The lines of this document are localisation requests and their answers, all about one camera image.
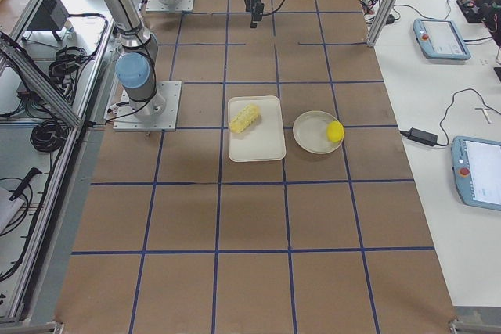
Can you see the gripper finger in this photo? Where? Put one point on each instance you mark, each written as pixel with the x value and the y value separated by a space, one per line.
pixel 258 11
pixel 253 23

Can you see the yellow bread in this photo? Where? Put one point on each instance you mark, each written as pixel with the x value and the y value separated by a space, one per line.
pixel 249 114

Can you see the white round plate with lemon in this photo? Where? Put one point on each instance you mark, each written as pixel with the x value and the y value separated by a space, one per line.
pixel 309 131

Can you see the white rectangular tray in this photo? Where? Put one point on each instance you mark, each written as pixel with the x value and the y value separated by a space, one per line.
pixel 263 139

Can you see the yellow lemon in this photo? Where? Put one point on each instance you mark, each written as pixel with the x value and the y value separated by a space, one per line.
pixel 335 131

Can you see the far teach pendant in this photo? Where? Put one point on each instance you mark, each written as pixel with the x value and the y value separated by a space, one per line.
pixel 440 40

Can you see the teach pendant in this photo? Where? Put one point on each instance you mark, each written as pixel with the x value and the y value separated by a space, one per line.
pixel 440 40
pixel 476 170

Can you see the black power adapter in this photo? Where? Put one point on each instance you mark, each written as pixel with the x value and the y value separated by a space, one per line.
pixel 422 137

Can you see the near teach pendant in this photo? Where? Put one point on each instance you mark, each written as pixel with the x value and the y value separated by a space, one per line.
pixel 476 170

